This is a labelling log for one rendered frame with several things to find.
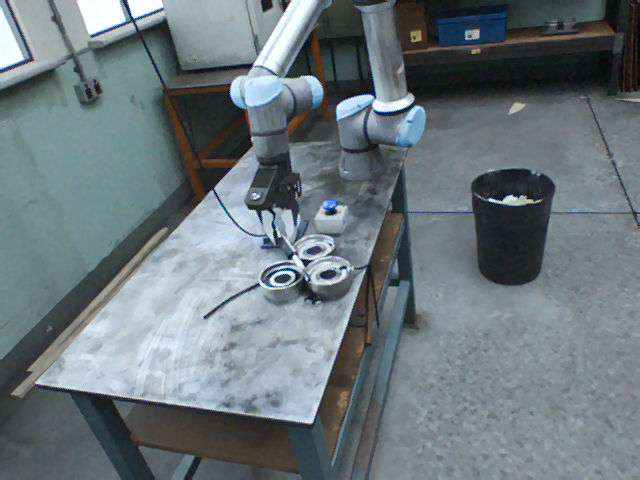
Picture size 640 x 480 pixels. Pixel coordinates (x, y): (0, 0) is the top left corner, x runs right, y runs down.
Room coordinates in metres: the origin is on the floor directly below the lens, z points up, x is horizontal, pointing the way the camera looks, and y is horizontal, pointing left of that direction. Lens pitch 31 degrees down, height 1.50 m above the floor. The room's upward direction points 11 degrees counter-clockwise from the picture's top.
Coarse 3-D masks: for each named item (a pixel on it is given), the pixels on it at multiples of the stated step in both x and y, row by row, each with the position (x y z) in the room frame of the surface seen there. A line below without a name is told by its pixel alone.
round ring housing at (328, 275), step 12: (312, 264) 0.98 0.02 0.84; (324, 264) 0.98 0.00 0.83; (336, 264) 0.98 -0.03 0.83; (348, 264) 0.95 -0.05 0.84; (324, 276) 0.96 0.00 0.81; (336, 276) 0.93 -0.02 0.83; (348, 276) 0.91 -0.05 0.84; (312, 288) 0.91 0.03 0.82; (324, 288) 0.89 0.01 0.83; (336, 288) 0.89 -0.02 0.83
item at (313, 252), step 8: (304, 240) 1.09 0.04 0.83; (312, 240) 1.09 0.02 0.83; (320, 240) 1.09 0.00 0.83; (328, 240) 1.08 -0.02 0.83; (296, 248) 1.07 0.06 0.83; (304, 248) 1.07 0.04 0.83; (312, 248) 1.07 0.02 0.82; (320, 248) 1.06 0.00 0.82; (312, 256) 1.02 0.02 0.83; (320, 256) 1.00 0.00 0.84; (328, 256) 1.01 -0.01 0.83; (304, 264) 1.01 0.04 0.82
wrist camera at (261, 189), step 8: (264, 168) 1.02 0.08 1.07; (272, 168) 1.01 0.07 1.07; (256, 176) 1.00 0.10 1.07; (264, 176) 1.00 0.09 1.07; (272, 176) 0.99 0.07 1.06; (256, 184) 0.98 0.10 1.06; (264, 184) 0.98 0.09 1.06; (272, 184) 0.98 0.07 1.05; (248, 192) 0.97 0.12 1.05; (256, 192) 0.96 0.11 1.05; (264, 192) 0.96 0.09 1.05; (272, 192) 0.97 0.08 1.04; (248, 200) 0.95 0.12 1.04; (256, 200) 0.94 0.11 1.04; (264, 200) 0.94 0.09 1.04; (248, 208) 0.95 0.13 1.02; (256, 208) 0.94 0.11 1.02; (264, 208) 0.94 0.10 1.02
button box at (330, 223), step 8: (320, 208) 1.22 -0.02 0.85; (336, 208) 1.20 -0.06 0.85; (344, 208) 1.20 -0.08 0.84; (320, 216) 1.18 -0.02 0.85; (328, 216) 1.17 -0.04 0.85; (336, 216) 1.16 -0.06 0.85; (344, 216) 1.18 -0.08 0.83; (320, 224) 1.17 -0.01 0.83; (328, 224) 1.16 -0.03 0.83; (336, 224) 1.15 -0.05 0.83; (344, 224) 1.17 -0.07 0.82; (320, 232) 1.17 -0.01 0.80; (328, 232) 1.16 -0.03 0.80; (336, 232) 1.15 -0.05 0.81
